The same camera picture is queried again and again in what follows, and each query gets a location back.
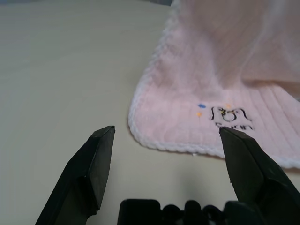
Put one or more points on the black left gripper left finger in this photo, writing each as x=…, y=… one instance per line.
x=89, y=168

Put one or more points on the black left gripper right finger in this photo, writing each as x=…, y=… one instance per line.
x=253, y=173

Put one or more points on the pink terry towel with embroidery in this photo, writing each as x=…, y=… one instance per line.
x=187, y=93

